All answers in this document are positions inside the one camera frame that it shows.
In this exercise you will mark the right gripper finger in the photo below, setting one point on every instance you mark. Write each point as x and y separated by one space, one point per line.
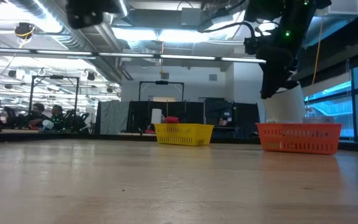
289 81
270 84

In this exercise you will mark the lilac charger with prongs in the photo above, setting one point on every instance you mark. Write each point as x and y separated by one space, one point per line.
319 119

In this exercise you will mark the red block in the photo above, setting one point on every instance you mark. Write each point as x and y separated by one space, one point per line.
171 119

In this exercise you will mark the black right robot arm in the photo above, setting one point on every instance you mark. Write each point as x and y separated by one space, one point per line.
294 15

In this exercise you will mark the white cup with black rim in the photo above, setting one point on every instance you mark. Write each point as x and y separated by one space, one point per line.
286 107

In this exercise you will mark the black cabinet partition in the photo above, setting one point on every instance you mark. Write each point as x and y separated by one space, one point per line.
244 115

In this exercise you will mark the orange plastic basket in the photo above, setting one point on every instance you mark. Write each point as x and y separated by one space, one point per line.
300 138

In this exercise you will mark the person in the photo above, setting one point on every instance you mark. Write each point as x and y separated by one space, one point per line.
56 112
163 118
38 109
223 119

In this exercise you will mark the black curtain partition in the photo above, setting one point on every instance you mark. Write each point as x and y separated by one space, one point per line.
194 112

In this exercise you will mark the long ceiling light strip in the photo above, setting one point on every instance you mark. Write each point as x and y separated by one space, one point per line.
185 57

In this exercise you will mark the grey ceiling box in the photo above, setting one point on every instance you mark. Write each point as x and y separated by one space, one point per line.
191 17

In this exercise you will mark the bright ceiling light panel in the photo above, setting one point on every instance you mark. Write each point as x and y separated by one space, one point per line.
179 35

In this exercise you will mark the yellow plastic basket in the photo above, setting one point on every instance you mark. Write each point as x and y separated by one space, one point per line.
183 133

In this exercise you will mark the grey cloth partition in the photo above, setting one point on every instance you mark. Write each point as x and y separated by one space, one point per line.
112 116

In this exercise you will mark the background black robot arms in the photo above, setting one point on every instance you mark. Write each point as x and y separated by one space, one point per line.
76 121

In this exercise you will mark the white blue object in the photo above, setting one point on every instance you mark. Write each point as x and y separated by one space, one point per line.
47 124

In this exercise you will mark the white paper sheet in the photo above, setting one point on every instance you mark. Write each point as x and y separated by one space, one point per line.
156 116

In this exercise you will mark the ribbed silver air duct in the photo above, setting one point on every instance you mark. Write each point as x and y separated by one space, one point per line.
51 34

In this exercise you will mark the blue glass window wall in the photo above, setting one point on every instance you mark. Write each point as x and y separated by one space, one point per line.
331 112

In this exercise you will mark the grey wall panel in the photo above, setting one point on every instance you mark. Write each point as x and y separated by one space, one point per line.
212 77
165 75

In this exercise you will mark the tall black gantry frame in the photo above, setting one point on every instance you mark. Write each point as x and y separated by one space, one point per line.
54 76

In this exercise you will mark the small black gantry frame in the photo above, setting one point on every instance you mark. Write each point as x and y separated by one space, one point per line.
162 82

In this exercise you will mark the black table frame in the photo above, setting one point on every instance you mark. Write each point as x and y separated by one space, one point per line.
67 136

